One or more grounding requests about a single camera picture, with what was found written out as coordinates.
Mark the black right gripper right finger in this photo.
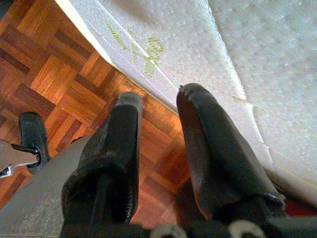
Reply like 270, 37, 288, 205
176, 83, 286, 221

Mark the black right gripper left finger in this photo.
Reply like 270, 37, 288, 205
61, 91, 145, 225

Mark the black left robot foot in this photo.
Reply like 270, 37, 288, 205
19, 112, 52, 175

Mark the white mattress green print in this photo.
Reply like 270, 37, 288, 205
54, 0, 317, 206

